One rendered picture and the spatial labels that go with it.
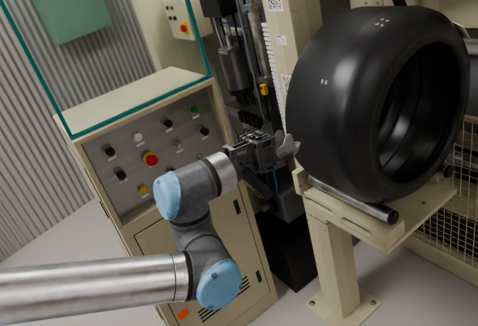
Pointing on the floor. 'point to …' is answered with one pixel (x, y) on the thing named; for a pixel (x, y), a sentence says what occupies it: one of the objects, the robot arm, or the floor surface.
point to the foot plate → (361, 312)
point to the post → (292, 30)
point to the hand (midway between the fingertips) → (296, 146)
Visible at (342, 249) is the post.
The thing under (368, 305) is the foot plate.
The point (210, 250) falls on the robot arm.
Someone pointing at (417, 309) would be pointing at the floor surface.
